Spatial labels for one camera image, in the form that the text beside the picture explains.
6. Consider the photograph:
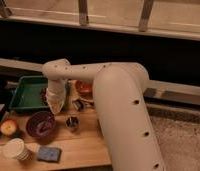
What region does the red yellow apple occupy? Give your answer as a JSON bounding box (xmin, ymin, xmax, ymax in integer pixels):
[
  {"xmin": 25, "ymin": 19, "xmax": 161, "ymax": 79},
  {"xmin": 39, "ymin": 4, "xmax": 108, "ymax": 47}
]
[{"xmin": 0, "ymin": 119, "xmax": 18, "ymax": 136}]

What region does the small metal cup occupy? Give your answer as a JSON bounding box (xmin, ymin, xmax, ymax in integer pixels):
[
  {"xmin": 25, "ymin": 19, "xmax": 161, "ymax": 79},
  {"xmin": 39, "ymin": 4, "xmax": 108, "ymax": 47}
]
[{"xmin": 66, "ymin": 116, "xmax": 79, "ymax": 129}]

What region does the blue sponge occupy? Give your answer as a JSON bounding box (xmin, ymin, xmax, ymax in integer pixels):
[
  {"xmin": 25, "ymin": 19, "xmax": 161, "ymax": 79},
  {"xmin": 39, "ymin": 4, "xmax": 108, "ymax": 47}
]
[{"xmin": 37, "ymin": 146, "xmax": 61, "ymax": 163}]

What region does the silver metal fork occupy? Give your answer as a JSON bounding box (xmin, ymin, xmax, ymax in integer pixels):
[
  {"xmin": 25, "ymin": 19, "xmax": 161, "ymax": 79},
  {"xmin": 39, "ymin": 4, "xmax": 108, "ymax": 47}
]
[{"xmin": 39, "ymin": 122, "xmax": 49, "ymax": 132}]

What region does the green plastic tray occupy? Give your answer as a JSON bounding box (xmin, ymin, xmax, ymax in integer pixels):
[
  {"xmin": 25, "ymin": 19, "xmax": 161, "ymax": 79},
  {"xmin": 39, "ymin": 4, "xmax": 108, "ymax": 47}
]
[{"xmin": 9, "ymin": 76, "xmax": 50, "ymax": 113}]

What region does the dark pine cone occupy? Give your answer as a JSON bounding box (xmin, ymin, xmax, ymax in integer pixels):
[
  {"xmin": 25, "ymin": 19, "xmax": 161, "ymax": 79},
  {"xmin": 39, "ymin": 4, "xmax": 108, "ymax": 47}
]
[{"xmin": 40, "ymin": 88, "xmax": 47, "ymax": 104}]

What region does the black silver small can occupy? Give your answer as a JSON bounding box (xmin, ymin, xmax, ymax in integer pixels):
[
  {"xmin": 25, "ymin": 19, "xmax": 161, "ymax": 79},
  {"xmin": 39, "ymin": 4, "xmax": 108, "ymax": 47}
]
[{"xmin": 72, "ymin": 99, "xmax": 84, "ymax": 111}]

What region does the orange bowl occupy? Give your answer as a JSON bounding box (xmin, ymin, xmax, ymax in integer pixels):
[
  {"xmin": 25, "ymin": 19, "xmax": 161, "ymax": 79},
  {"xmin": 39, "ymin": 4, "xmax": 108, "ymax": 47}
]
[{"xmin": 75, "ymin": 80, "xmax": 92, "ymax": 96}]

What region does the black handled knife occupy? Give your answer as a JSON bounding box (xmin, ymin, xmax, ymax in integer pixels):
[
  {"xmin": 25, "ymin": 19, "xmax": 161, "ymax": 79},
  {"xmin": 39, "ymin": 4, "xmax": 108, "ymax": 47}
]
[{"xmin": 81, "ymin": 100, "xmax": 94, "ymax": 107}]

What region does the purple bowl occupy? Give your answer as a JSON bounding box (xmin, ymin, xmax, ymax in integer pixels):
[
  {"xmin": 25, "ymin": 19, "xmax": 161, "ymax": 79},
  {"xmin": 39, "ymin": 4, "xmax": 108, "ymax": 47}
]
[{"xmin": 26, "ymin": 111, "xmax": 56, "ymax": 139}]

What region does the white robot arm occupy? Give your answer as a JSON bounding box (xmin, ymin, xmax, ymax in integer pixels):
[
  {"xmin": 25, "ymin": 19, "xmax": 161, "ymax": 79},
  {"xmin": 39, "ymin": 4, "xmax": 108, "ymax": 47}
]
[{"xmin": 42, "ymin": 59, "xmax": 167, "ymax": 171}]

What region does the white paper cup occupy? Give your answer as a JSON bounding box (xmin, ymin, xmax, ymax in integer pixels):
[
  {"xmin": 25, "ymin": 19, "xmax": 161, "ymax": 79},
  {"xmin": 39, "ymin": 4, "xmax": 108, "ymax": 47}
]
[{"xmin": 2, "ymin": 138, "xmax": 30, "ymax": 161}]

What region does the wooden table board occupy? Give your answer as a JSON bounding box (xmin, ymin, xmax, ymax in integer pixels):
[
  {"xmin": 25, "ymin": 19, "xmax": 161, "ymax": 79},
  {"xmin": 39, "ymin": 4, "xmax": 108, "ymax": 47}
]
[{"xmin": 0, "ymin": 81, "xmax": 110, "ymax": 171}]

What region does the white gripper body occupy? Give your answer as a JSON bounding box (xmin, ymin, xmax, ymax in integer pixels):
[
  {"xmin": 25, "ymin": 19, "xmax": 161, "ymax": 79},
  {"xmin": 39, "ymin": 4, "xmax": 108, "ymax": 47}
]
[{"xmin": 46, "ymin": 89, "xmax": 66, "ymax": 114}]

